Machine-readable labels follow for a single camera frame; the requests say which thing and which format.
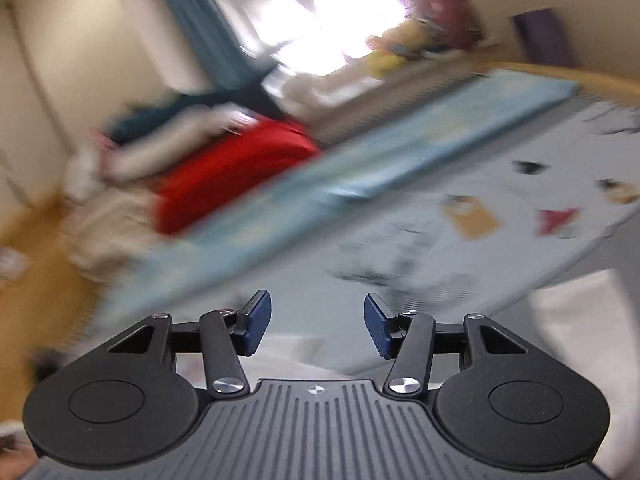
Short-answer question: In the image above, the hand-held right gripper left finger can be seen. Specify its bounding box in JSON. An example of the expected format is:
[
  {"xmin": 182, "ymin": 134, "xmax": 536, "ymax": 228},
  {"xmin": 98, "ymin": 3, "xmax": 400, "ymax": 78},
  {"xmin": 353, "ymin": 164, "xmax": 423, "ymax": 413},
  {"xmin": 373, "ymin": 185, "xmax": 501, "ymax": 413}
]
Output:
[{"xmin": 107, "ymin": 290, "xmax": 273, "ymax": 402}]

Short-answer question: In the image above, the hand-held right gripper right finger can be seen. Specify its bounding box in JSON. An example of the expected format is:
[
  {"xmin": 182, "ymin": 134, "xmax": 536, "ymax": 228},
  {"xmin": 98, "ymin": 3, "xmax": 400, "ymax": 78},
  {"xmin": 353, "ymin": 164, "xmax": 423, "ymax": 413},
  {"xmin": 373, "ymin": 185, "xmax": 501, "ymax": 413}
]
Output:
[{"xmin": 364, "ymin": 293, "xmax": 531, "ymax": 401}]

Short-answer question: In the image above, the white shirt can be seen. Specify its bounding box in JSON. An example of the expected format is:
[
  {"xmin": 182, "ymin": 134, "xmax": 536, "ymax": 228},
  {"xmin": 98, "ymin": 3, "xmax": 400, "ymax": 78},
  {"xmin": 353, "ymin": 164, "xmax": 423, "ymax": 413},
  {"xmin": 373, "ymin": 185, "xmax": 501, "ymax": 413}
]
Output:
[{"xmin": 250, "ymin": 267, "xmax": 640, "ymax": 471}]

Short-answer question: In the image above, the grey bed mat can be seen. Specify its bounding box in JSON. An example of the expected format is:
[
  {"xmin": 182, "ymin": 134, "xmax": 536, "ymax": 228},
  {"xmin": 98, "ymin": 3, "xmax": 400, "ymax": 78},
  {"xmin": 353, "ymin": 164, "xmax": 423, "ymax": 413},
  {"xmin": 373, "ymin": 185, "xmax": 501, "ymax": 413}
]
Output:
[{"xmin": 90, "ymin": 77, "xmax": 640, "ymax": 376}]

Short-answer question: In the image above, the deer printed bed sheet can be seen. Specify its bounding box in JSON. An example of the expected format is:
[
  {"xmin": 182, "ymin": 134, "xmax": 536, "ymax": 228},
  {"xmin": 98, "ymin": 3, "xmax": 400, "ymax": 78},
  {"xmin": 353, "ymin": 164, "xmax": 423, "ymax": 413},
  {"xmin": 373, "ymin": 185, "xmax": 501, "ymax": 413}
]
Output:
[{"xmin": 325, "ymin": 95, "xmax": 640, "ymax": 321}]

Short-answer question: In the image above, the red folded quilt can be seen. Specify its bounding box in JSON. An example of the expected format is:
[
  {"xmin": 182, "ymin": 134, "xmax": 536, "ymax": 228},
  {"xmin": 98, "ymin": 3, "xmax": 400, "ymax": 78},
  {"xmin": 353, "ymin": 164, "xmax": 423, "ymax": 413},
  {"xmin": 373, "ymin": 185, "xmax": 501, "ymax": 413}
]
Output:
[{"xmin": 155, "ymin": 117, "xmax": 321, "ymax": 236}]

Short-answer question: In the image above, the light blue patterned blanket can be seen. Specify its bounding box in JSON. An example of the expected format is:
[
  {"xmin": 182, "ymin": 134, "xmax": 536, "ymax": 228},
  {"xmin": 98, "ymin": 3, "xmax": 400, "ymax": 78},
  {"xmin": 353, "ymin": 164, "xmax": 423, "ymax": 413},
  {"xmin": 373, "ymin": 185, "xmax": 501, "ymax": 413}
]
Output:
[{"xmin": 100, "ymin": 72, "xmax": 583, "ymax": 331}]

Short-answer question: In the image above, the cream folded quilt stack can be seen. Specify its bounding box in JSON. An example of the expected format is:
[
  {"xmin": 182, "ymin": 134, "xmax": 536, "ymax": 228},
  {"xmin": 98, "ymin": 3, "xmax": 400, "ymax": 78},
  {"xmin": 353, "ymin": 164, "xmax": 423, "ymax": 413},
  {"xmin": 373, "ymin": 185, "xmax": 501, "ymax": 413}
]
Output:
[{"xmin": 100, "ymin": 107, "xmax": 256, "ymax": 183}]

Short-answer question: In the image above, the dark teal garment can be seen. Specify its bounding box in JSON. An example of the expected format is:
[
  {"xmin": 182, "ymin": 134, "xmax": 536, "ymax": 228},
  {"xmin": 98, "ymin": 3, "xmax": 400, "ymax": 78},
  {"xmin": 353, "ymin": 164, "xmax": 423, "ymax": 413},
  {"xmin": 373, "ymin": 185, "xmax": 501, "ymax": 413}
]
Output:
[{"xmin": 107, "ymin": 82, "xmax": 276, "ymax": 143}]

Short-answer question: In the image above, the white plush toy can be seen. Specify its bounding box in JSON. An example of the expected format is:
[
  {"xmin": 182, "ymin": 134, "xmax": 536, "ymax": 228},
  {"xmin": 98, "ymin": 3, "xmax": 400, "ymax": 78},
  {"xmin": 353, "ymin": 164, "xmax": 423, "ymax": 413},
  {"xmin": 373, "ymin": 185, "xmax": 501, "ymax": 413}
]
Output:
[{"xmin": 280, "ymin": 72, "xmax": 342, "ymax": 107}]

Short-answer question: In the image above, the yellow bear plush toy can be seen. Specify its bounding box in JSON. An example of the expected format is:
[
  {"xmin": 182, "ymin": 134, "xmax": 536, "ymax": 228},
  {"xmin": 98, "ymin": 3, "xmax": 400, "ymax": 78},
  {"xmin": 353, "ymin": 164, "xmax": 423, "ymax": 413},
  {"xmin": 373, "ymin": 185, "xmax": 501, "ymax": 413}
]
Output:
[{"xmin": 382, "ymin": 20, "xmax": 442, "ymax": 50}]

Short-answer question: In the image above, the cream wardrobe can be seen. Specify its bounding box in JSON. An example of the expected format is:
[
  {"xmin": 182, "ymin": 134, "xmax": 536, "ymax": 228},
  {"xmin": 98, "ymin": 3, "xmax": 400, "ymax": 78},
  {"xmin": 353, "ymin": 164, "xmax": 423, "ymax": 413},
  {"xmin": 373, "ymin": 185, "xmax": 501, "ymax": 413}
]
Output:
[{"xmin": 0, "ymin": 0, "xmax": 211, "ymax": 201}]

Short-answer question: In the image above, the teal curtain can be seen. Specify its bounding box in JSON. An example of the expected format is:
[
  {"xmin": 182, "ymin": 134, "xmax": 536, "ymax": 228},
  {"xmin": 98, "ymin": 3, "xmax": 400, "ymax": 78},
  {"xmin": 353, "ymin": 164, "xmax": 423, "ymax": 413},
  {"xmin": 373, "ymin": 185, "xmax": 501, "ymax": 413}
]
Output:
[{"xmin": 150, "ymin": 0, "xmax": 278, "ymax": 93}]

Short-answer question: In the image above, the window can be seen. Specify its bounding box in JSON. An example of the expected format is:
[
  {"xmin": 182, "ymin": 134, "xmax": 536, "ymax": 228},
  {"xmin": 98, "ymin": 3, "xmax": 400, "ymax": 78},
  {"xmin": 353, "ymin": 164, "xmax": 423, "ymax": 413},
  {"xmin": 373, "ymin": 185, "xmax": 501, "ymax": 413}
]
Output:
[{"xmin": 210, "ymin": 0, "xmax": 416, "ymax": 76}]

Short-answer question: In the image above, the dark red cushion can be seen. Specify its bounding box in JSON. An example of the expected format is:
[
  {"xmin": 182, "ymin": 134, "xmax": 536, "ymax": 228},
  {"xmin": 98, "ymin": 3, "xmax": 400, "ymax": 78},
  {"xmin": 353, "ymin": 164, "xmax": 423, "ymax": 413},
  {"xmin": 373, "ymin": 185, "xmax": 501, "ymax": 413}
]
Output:
[{"xmin": 415, "ymin": 0, "xmax": 482, "ymax": 52}]

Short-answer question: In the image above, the wooden bed frame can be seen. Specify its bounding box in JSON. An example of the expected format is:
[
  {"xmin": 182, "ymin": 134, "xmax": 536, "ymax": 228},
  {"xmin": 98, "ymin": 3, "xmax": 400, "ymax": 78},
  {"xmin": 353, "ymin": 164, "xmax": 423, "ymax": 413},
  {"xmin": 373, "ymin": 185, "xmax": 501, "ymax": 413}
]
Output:
[{"xmin": 0, "ymin": 57, "xmax": 640, "ymax": 426}]

